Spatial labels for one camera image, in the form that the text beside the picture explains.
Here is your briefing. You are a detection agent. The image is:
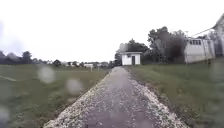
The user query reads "distant tree line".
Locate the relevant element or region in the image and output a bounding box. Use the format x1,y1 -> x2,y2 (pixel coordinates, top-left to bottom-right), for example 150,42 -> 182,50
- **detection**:
0,50 -> 115,70

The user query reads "small white building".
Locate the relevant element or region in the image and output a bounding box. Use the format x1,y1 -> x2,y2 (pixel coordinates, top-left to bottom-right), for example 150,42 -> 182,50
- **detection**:
119,50 -> 143,67

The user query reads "grey gravel path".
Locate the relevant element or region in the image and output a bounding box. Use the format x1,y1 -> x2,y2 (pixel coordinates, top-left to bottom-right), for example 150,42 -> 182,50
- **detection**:
42,66 -> 190,128

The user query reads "green grass verge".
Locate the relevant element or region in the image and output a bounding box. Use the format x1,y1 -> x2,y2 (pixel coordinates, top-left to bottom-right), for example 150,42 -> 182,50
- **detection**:
124,58 -> 224,128

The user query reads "large white building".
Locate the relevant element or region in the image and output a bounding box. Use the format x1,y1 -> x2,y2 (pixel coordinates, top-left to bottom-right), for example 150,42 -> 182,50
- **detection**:
183,13 -> 224,65

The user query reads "low white distant building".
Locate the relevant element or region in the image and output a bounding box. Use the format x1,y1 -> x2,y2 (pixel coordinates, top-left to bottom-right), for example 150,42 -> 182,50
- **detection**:
83,63 -> 95,69

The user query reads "group of dark trees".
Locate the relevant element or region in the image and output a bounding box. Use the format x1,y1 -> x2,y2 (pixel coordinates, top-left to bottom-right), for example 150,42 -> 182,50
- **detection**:
113,26 -> 188,66

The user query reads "green grass field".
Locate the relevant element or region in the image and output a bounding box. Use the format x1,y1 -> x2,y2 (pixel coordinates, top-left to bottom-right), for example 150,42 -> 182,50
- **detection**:
0,63 -> 112,128

